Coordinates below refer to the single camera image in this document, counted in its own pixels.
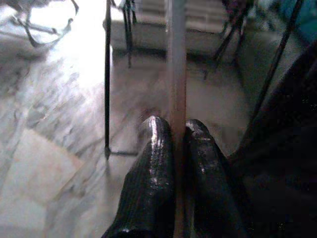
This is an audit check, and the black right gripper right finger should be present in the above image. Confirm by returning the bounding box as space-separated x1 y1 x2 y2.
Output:
183 119 251 238

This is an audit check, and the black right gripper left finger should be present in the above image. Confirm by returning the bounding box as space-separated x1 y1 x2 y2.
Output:
101 116 175 238

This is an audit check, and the translucent white plastic hanger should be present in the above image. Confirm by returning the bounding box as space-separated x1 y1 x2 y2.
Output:
164 0 188 238

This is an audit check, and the black garment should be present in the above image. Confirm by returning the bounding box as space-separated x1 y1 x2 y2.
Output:
229 42 317 238

